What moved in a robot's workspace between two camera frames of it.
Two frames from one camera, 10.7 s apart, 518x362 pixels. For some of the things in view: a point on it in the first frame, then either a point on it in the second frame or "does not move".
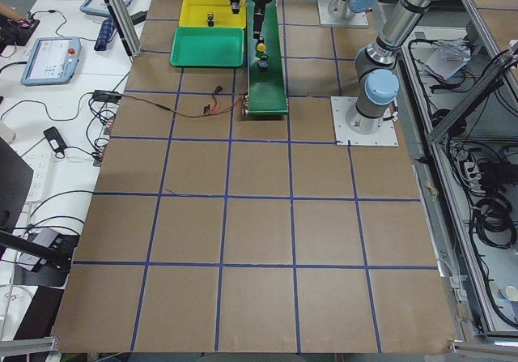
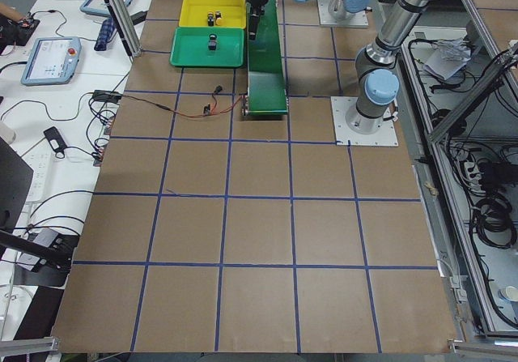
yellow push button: x=210 y=19 does not move
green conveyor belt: x=265 y=91 does not move
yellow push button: x=261 y=46 → x=218 y=18
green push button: x=264 y=63 → x=212 y=42
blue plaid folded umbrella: x=106 y=35 does not move
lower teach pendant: x=51 y=61 does not move
